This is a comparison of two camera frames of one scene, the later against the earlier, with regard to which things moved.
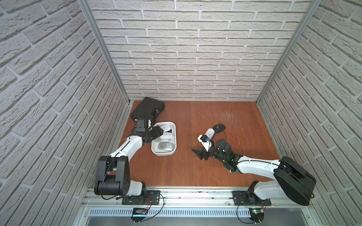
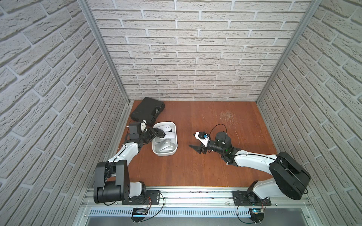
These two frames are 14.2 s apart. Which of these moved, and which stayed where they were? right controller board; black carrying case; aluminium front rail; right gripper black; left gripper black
Moved: right gripper black
Stayed: black carrying case; right controller board; left gripper black; aluminium front rail
